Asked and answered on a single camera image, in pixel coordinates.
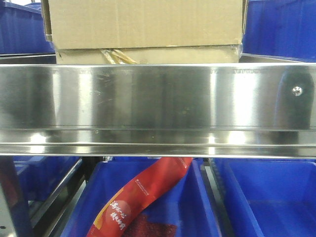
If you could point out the large plain cardboard box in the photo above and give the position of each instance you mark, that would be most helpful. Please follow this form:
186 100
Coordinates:
145 31

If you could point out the stainless steel shelf rack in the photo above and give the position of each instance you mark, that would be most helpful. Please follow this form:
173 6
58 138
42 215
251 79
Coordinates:
243 110

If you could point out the shelf screw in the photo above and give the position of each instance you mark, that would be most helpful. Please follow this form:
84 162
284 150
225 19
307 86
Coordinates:
297 91

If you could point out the blue bin lower centre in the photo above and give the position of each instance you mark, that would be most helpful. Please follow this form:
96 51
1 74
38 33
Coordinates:
186 206

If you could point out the blue bin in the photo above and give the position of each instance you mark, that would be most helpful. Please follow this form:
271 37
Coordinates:
282 28
40 175
269 198
186 206
22 29

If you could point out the red snack bag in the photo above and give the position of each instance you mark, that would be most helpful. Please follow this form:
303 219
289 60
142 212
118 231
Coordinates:
136 195

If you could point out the blue bin lower right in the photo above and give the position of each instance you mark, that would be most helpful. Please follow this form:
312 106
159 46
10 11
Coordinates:
269 198

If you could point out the blue bin lower left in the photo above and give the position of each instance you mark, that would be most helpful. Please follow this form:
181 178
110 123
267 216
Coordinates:
40 175

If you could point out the blue bin upper right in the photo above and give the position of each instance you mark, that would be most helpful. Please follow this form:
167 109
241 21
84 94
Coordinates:
282 28

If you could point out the blue bin upper left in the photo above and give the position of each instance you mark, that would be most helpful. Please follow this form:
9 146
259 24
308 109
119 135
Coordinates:
22 29

